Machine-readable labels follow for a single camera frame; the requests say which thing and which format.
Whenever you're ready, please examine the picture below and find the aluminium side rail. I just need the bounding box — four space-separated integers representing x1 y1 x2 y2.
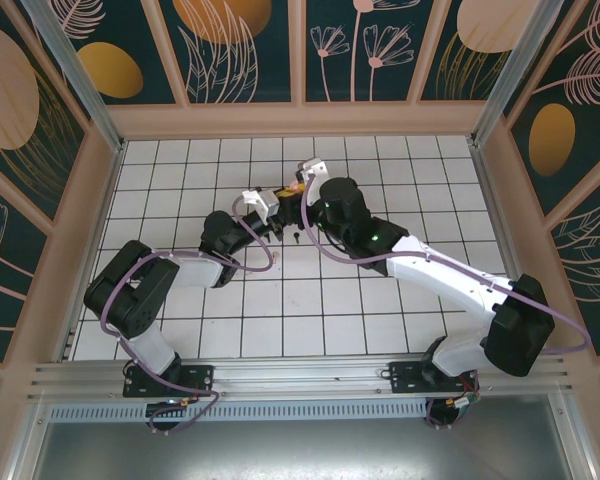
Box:
469 139 549 357
54 139 127 362

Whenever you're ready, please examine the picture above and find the aluminium corner post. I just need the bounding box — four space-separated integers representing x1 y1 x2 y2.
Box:
471 0 575 147
21 0 127 154

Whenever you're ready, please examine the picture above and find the left arm lilac cable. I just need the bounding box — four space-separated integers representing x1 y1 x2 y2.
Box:
101 194 276 437

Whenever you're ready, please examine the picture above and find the grey metal panel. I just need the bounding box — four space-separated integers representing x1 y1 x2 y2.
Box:
9 419 596 480

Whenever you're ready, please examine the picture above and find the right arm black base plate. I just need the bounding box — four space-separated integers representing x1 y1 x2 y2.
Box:
388 360 481 396

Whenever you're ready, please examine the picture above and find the arm lilac cable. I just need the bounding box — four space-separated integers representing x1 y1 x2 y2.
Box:
301 172 593 431
101 194 276 437

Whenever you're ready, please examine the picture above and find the aluminium mounting rail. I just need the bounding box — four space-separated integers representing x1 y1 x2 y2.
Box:
26 353 575 404

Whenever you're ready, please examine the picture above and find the black base wiring bundle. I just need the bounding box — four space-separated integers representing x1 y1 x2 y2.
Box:
143 397 194 436
424 392 481 430

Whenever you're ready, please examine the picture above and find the slotted grey cable tray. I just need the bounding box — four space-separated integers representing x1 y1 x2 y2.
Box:
46 399 434 424

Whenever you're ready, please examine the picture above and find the right arm lilac cable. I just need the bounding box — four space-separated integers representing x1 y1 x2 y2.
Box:
301 172 593 431

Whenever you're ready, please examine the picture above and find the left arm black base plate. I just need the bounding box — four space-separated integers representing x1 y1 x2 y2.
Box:
123 363 216 399

